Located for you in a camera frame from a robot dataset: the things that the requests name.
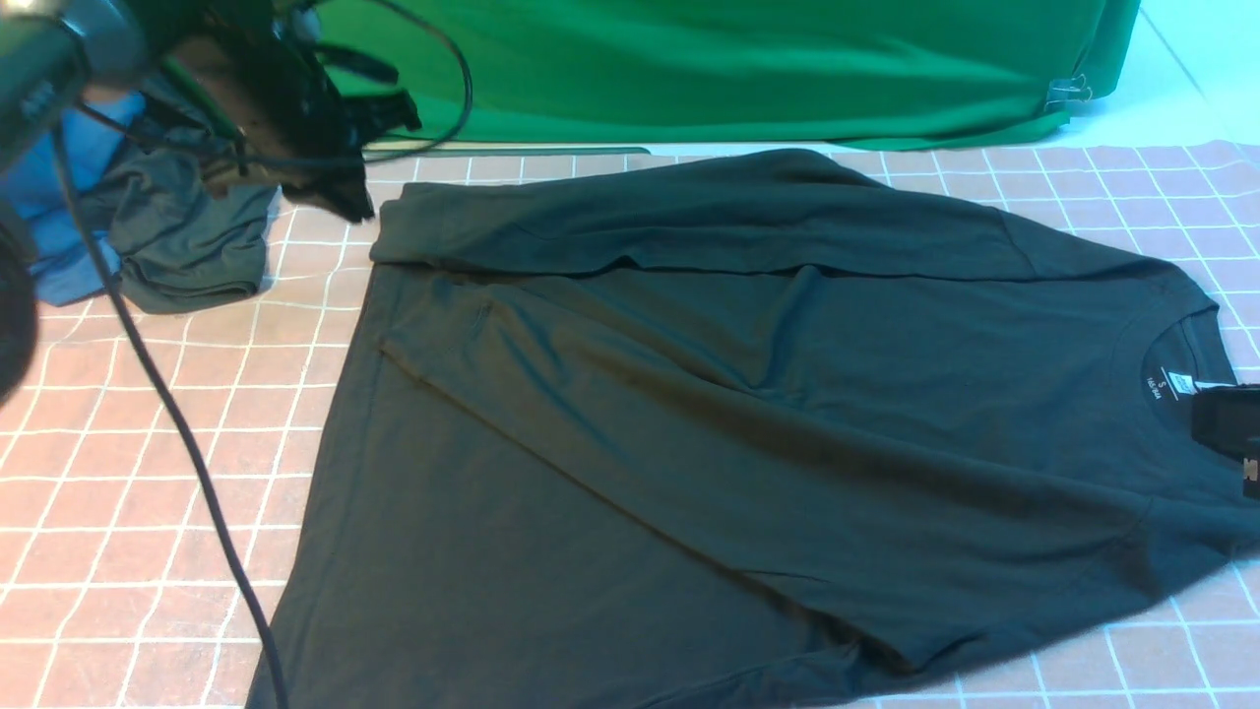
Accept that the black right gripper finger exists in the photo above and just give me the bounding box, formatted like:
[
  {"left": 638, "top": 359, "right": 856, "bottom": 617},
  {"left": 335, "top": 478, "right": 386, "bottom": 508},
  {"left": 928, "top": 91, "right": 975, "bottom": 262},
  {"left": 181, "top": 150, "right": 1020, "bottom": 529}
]
[{"left": 1191, "top": 383, "right": 1259, "bottom": 455}]

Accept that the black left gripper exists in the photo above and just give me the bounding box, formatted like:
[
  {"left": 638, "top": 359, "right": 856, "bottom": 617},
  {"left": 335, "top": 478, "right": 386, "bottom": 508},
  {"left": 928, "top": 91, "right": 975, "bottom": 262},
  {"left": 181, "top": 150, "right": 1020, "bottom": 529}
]
[{"left": 173, "top": 20, "right": 423, "bottom": 222}]

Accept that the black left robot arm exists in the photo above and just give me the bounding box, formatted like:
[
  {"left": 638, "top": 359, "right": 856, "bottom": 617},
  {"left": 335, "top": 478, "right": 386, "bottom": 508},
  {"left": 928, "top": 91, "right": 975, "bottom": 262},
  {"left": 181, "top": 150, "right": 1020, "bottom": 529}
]
[{"left": 3, "top": 1, "right": 422, "bottom": 399}]

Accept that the green backdrop cloth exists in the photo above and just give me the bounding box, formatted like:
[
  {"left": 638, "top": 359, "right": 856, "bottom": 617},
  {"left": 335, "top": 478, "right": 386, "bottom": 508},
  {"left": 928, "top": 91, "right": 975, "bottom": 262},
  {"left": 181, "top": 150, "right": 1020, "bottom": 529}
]
[{"left": 312, "top": 1, "right": 1140, "bottom": 152}]

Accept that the crumpled dark gray garment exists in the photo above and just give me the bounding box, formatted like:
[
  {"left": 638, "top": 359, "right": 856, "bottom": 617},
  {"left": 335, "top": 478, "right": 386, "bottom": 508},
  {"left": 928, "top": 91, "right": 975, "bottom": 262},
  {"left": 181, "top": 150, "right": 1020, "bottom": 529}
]
[{"left": 81, "top": 140, "right": 278, "bottom": 314}]

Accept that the blue garment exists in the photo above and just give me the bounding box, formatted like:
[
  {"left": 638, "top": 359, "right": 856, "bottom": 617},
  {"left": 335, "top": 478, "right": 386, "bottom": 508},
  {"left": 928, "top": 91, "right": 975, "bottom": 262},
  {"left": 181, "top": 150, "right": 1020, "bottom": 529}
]
[{"left": 1, "top": 110, "right": 123, "bottom": 309}]

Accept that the metal binder clip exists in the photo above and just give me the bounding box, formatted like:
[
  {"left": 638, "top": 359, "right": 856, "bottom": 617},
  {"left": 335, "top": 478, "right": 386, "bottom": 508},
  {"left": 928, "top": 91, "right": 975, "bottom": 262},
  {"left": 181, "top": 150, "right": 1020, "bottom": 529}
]
[{"left": 1043, "top": 76, "right": 1094, "bottom": 112}]

